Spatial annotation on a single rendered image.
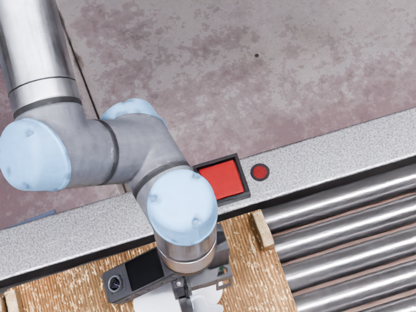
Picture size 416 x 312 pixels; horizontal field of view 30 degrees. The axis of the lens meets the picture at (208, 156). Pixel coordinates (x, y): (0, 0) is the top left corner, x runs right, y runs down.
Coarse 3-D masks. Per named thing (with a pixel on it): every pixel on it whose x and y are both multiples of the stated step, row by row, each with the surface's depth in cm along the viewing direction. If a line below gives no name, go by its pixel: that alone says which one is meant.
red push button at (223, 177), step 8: (232, 160) 126; (208, 168) 126; (216, 168) 126; (224, 168) 126; (232, 168) 125; (208, 176) 125; (216, 176) 125; (224, 176) 125; (232, 176) 125; (216, 184) 124; (224, 184) 124; (232, 184) 124; (240, 184) 124; (216, 192) 124; (224, 192) 124; (232, 192) 124; (240, 192) 124
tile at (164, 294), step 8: (160, 288) 116; (168, 288) 116; (200, 288) 115; (208, 288) 115; (144, 296) 116; (152, 296) 116; (160, 296) 115; (168, 296) 115; (208, 296) 115; (216, 296) 115; (136, 304) 115; (144, 304) 115; (152, 304) 115; (160, 304) 115; (168, 304) 115; (176, 304) 115; (192, 304) 115
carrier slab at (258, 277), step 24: (240, 216) 121; (240, 240) 119; (96, 264) 119; (240, 264) 118; (264, 264) 117; (24, 288) 119; (48, 288) 118; (72, 288) 118; (96, 288) 118; (240, 288) 116; (264, 288) 116; (288, 288) 116
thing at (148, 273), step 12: (144, 252) 102; (156, 252) 101; (120, 264) 103; (132, 264) 102; (144, 264) 101; (156, 264) 100; (108, 276) 103; (120, 276) 102; (132, 276) 102; (144, 276) 101; (156, 276) 100; (168, 276) 99; (180, 276) 100; (108, 288) 103; (120, 288) 102; (132, 288) 101; (144, 288) 101; (108, 300) 103; (120, 300) 102
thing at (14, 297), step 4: (8, 292) 116; (12, 292) 116; (16, 292) 117; (8, 296) 116; (12, 296) 116; (16, 296) 116; (8, 300) 115; (12, 300) 115; (16, 300) 115; (20, 300) 117; (8, 304) 115; (12, 304) 115; (16, 304) 115; (20, 304) 117; (8, 308) 115; (12, 308) 115; (16, 308) 115; (20, 308) 116
